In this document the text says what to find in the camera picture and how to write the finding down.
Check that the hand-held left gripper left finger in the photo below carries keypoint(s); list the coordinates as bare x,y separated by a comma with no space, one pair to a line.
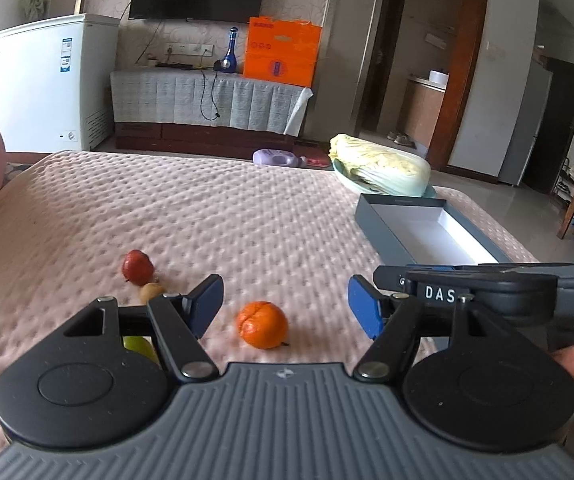
207,305

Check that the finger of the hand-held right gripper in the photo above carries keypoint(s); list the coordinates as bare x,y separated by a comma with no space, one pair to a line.
392,279

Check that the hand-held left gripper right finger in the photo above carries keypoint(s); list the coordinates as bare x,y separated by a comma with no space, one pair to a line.
364,307

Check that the brown round fruit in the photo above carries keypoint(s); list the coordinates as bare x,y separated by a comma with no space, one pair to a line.
152,292

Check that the orange tangerine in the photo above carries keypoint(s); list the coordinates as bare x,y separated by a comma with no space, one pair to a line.
262,326

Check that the grey box with white inside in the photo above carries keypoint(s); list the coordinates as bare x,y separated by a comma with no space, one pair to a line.
432,230

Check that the green round fruit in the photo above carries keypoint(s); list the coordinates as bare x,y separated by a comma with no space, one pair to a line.
139,346

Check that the small red apple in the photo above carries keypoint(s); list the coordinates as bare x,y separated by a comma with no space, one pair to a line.
137,266

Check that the pink quilted blanket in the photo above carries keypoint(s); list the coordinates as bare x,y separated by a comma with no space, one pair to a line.
217,220

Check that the wooden chair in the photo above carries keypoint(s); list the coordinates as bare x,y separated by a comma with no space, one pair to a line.
573,200

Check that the napa cabbage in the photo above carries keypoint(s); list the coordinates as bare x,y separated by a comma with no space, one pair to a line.
382,165

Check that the red slippers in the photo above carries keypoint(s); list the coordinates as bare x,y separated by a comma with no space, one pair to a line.
317,162

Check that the pair of shoes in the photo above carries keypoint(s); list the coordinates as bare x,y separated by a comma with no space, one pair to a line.
401,138

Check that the purple plastic container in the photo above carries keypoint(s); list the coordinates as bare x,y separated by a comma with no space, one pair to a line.
275,158

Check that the wooden kitchen counter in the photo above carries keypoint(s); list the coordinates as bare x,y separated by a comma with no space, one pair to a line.
422,112

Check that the grey refrigerator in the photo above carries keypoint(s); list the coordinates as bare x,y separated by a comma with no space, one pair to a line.
524,125

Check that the dark wooden low cabinet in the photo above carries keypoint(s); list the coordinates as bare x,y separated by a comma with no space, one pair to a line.
192,135

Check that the white pot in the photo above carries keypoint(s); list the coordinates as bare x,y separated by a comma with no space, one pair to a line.
438,76

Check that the cabinet with grey cloth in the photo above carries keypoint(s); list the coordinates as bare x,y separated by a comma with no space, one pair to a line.
167,95

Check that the black power strip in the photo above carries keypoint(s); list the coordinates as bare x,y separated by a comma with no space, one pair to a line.
174,65

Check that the blue glass bottle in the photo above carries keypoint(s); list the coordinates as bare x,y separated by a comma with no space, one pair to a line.
231,55

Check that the orange gift box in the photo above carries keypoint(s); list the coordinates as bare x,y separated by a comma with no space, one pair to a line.
282,50

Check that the white chest freezer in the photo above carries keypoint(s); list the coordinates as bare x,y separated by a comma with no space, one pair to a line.
37,85

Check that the white wall socket strip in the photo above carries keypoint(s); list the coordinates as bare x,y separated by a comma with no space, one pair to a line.
189,49

